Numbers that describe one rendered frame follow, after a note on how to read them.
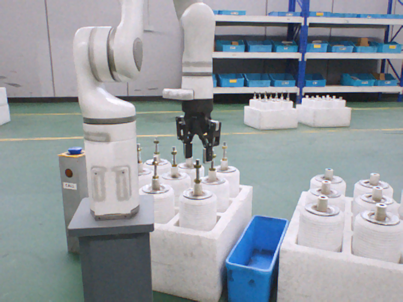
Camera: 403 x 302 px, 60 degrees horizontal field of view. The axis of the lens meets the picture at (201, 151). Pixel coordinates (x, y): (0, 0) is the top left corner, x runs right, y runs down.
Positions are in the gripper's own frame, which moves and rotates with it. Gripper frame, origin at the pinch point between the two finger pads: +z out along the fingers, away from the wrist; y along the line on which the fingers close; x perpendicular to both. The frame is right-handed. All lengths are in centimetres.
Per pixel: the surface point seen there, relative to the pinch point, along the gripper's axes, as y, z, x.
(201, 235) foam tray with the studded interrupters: -6.5, 17.3, 4.9
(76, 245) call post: 37, 33, 17
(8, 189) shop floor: 115, 35, 16
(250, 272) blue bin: -17.5, 24.4, -0.2
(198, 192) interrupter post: -0.9, 9.3, 0.6
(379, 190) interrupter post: -33.1, 7.6, -28.6
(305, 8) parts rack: 243, -110, -448
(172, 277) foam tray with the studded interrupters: 0.0, 29.9, 8.6
